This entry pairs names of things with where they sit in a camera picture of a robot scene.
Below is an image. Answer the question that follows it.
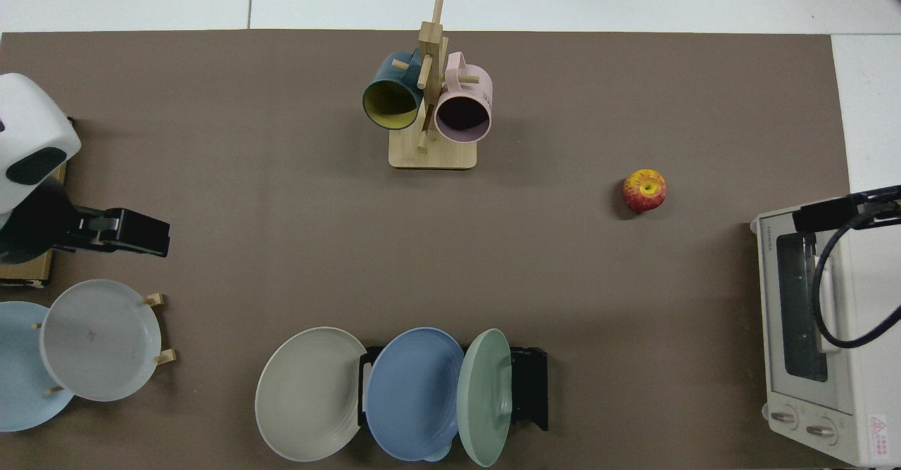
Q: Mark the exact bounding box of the red yellow apple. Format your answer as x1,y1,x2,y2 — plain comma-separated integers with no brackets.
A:
622,168,667,213

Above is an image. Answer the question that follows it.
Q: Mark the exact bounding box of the wooden plate rack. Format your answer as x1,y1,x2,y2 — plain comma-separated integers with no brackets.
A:
32,292,177,395

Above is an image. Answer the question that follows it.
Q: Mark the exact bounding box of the grey plate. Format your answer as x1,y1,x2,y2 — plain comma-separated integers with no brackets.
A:
39,279,163,402

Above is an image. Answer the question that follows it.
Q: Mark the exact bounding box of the light blue plate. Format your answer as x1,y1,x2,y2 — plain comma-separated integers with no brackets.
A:
0,301,76,433

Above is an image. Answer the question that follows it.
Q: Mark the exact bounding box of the beige plate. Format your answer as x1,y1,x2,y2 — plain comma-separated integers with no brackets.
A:
255,326,369,463

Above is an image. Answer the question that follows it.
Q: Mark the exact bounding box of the black dish rack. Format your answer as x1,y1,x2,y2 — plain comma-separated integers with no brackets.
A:
358,345,549,432

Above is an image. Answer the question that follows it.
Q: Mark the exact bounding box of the green plate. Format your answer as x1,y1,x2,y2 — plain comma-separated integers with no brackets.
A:
456,328,513,468

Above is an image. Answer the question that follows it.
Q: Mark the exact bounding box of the brown table cloth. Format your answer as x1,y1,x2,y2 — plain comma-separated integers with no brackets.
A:
0,30,851,470

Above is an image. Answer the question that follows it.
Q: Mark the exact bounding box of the pale toaster oven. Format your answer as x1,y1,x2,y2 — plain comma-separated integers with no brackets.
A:
750,197,901,468

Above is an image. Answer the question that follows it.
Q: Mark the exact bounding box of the dark teal cup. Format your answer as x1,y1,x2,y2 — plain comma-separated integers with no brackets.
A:
362,49,425,132

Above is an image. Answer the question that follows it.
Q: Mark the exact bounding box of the wooden cup stand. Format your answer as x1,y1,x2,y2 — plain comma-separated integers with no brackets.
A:
389,0,478,170

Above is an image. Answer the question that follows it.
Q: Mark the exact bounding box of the pink cup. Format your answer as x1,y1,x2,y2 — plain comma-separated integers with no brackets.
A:
434,51,494,144

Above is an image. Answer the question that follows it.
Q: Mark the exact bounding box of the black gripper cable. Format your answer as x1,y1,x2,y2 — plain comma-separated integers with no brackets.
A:
811,218,901,349

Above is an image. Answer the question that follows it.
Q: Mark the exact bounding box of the wire basket with wooden floor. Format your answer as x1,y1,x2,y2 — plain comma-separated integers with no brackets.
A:
0,163,69,289

